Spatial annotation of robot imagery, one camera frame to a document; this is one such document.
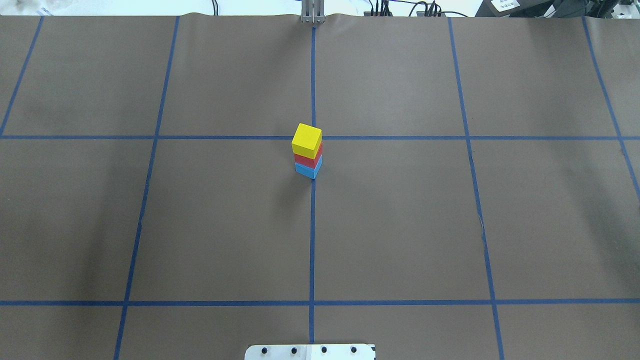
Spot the blue wooden cube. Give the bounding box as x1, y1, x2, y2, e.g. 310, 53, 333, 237
294, 157, 323, 179

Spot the red wooden cube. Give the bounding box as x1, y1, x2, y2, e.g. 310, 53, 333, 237
294, 143, 323, 169

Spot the white camera mast pedestal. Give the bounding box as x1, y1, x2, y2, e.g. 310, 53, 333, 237
244, 343, 377, 360

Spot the yellow wooden cube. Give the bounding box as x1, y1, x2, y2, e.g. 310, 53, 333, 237
291, 123, 323, 158

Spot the aluminium frame post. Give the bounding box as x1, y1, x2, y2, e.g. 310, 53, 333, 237
301, 0, 326, 25

